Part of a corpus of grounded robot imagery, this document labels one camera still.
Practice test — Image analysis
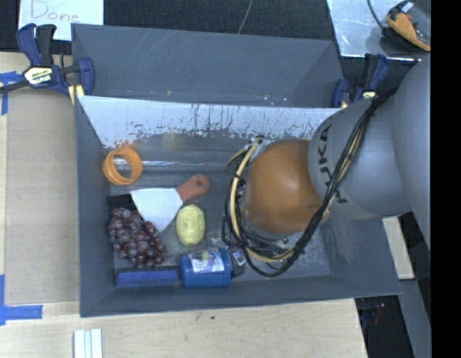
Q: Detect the blue bottle with white label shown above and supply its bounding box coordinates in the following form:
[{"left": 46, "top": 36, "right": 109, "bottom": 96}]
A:
[{"left": 114, "top": 247, "right": 233, "bottom": 289}]

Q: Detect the pale yellow toy fruit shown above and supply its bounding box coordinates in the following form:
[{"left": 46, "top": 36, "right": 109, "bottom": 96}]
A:
[{"left": 175, "top": 204, "right": 207, "bottom": 247}]

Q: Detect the purple grape bunch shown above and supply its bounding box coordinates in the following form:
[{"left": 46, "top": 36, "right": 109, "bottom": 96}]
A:
[{"left": 107, "top": 207, "right": 168, "bottom": 270}]

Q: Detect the grey metal bin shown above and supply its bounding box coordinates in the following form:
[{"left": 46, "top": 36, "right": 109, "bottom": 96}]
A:
[{"left": 70, "top": 23, "right": 404, "bottom": 318}]

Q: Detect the pale wood board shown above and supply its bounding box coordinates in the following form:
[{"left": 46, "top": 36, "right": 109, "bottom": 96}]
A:
[{"left": 4, "top": 90, "right": 82, "bottom": 306}]

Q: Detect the white scraper with red-brown handle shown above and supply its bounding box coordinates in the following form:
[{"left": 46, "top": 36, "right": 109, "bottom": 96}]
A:
[{"left": 129, "top": 173, "right": 211, "bottom": 234}]

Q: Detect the orange plastic ring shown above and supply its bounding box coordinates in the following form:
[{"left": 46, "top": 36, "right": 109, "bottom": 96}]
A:
[{"left": 102, "top": 146, "right": 144, "bottom": 186}]

